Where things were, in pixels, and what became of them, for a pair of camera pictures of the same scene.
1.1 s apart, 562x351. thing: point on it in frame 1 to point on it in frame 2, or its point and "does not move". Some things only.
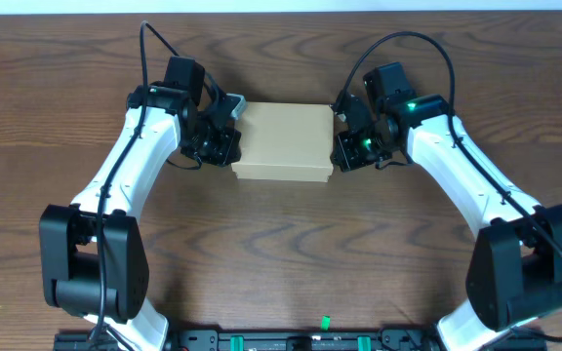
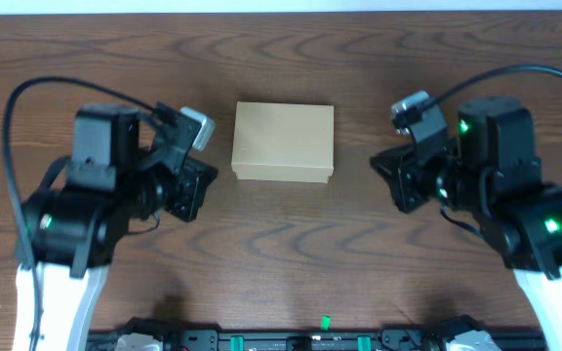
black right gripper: (347, 152) to (403, 180)
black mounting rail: (296, 340) does not move
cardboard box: (286, 141) does not move
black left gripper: (223, 148) to (191, 190)
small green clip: (326, 323) does not move
